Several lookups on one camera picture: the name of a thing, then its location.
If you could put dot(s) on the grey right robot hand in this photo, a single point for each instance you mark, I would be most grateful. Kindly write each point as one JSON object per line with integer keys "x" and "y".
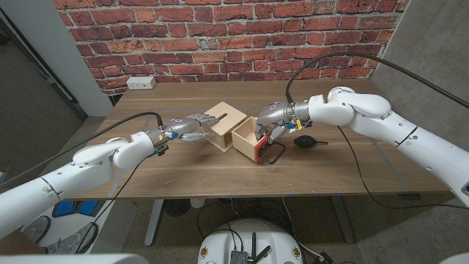
{"x": 275, "y": 113}

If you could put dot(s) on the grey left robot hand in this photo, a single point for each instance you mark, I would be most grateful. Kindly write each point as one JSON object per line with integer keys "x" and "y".
{"x": 181, "y": 126}

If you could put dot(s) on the wooden drawer red front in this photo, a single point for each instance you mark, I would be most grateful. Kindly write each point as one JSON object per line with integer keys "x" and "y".
{"x": 245, "y": 144}

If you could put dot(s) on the wooden box with slot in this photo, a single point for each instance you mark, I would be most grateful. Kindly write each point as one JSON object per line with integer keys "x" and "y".
{"x": 231, "y": 117}

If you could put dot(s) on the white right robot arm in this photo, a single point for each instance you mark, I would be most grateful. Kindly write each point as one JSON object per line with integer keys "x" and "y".
{"x": 384, "y": 124}

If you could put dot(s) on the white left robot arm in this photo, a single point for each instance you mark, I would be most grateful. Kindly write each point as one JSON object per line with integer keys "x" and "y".
{"x": 73, "y": 172}

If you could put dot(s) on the white power outlet box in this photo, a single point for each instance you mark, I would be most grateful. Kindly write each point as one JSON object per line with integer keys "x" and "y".
{"x": 141, "y": 83}

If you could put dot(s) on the black rubber air blower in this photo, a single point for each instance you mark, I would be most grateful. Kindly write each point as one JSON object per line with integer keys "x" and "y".
{"x": 306, "y": 141}

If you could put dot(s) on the white table leg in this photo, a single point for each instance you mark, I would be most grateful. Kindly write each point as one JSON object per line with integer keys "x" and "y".
{"x": 154, "y": 223}

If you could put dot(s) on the white robot torso base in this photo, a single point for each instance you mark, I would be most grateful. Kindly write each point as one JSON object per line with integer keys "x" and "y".
{"x": 253, "y": 234}

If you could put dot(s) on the grey table leg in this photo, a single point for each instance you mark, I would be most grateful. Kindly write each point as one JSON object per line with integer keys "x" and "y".
{"x": 342, "y": 220}

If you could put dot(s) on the black antenna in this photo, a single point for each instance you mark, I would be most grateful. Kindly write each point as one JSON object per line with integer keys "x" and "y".
{"x": 263, "y": 253}
{"x": 253, "y": 243}

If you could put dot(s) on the grey computer module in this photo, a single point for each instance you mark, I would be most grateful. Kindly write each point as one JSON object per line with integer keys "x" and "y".
{"x": 238, "y": 257}

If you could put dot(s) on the grey sneaker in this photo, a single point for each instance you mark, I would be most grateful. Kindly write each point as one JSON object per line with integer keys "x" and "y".
{"x": 69, "y": 240}
{"x": 38, "y": 230}

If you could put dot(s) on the printed brick wall backdrop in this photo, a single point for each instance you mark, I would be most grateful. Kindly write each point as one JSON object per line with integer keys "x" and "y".
{"x": 190, "y": 40}

